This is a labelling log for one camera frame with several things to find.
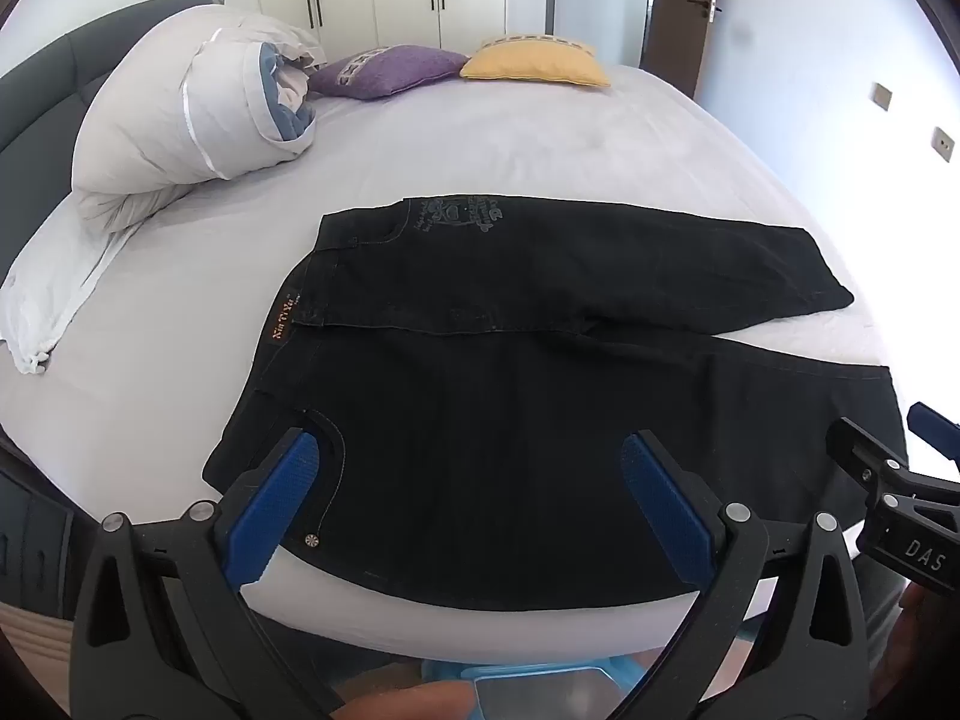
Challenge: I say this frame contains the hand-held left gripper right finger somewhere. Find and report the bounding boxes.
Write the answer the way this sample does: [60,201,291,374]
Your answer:
[598,430,895,720]

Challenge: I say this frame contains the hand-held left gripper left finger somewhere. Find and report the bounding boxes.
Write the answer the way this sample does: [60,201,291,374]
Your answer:
[67,426,347,720]

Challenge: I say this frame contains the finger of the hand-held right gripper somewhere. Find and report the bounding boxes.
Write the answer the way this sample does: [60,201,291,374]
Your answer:
[825,415,913,512]
[906,403,960,464]

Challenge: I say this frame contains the black denim pants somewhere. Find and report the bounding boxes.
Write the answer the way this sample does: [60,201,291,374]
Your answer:
[201,195,910,613]

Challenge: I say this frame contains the person's right forearm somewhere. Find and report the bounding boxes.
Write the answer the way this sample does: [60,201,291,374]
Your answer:
[892,583,960,720]

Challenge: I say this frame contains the blue plastic stool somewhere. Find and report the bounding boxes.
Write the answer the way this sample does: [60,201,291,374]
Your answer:
[418,651,655,720]

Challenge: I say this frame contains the person's leg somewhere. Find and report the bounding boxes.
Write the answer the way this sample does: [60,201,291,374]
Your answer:
[336,677,482,720]

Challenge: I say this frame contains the dark nightstand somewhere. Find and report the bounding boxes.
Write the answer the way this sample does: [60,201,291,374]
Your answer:
[0,446,85,605]

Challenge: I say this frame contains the flat white pillow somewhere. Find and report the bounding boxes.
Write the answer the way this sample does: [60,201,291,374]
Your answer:
[0,199,155,377]

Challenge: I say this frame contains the bed with white sheet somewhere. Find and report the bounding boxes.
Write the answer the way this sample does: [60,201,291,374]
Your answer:
[0,60,913,662]

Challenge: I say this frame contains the rolled white duvet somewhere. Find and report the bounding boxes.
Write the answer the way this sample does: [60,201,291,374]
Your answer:
[71,4,328,235]

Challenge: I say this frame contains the purple cushion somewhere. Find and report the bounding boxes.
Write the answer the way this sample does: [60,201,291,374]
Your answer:
[307,45,472,101]

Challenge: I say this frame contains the yellow cushion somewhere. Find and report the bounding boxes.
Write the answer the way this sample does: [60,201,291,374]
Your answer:
[459,37,611,89]

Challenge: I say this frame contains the dark brown door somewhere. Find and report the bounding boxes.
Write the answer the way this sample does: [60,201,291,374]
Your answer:
[640,0,722,102]

